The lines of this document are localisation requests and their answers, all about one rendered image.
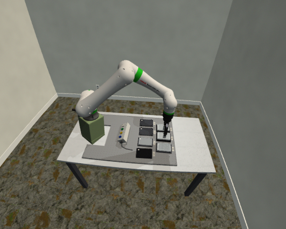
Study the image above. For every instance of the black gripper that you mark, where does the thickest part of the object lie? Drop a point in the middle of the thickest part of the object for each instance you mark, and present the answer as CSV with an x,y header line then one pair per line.
x,y
165,127

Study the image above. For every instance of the cream button panel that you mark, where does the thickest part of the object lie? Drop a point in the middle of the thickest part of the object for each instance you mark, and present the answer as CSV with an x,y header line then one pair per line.
x,y
124,134

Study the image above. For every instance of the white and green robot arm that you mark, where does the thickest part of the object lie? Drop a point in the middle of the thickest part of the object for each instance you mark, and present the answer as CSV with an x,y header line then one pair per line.
x,y
125,75

